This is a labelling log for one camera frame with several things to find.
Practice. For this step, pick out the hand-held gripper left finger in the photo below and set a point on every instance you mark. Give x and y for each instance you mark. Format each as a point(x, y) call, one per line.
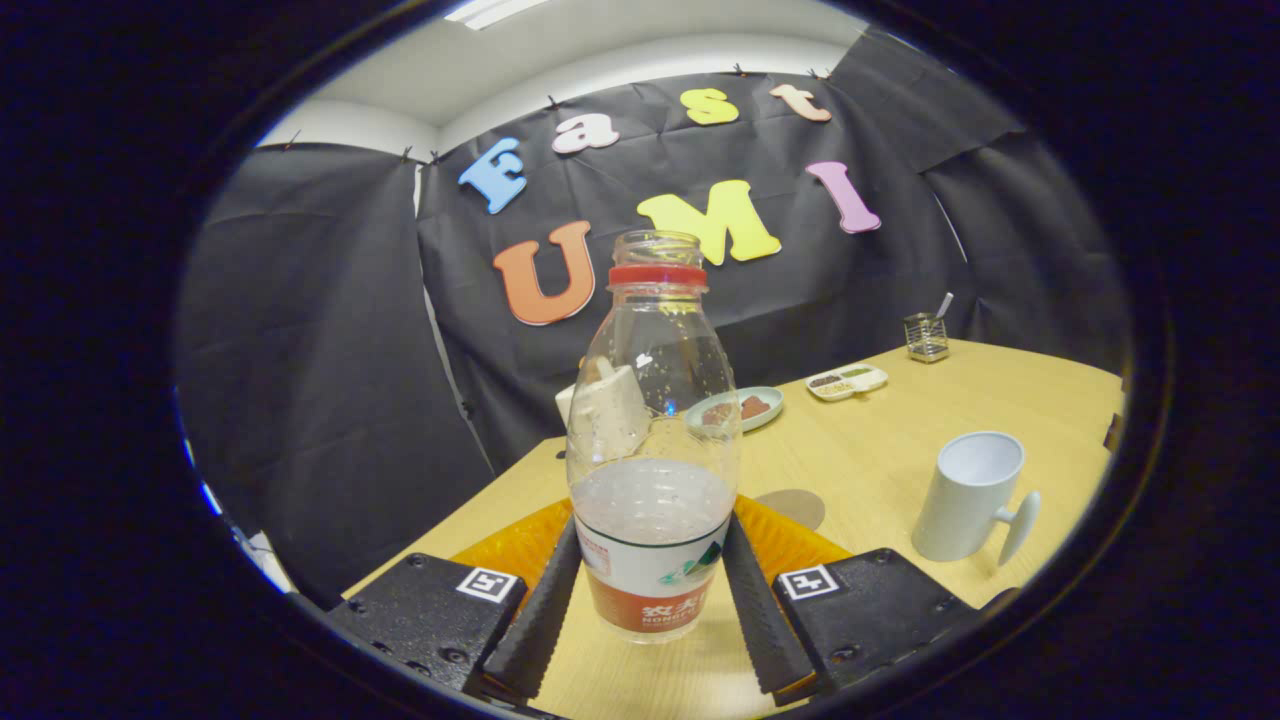
point(540, 620)

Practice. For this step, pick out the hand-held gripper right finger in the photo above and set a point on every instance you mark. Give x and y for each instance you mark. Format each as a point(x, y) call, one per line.
point(770, 630)

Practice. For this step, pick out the round brown coaster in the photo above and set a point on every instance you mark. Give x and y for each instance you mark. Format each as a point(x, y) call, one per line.
point(795, 508)

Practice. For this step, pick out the clear plastic juice bottle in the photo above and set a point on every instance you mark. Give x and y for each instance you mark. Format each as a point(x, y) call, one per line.
point(650, 560)

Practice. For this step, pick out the white cup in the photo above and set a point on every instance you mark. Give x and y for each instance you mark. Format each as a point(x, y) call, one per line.
point(965, 500)

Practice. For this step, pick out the brown meat slice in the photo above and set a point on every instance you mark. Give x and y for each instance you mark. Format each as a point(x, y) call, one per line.
point(745, 416)
point(755, 407)

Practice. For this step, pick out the cream white box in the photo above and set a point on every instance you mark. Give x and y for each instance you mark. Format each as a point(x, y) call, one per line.
point(564, 405)

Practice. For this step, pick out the pale green plate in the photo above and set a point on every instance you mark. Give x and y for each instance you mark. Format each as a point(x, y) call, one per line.
point(776, 402)

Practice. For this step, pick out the wooden table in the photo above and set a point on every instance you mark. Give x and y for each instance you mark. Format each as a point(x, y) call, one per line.
point(900, 410)

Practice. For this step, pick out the white divided dish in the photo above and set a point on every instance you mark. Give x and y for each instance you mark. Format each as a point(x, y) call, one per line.
point(870, 380)

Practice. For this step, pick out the blue white panel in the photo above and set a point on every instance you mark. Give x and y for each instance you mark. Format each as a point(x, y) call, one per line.
point(215, 505)

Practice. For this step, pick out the long ceiling light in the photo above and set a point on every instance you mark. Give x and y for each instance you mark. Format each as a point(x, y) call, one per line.
point(495, 10)

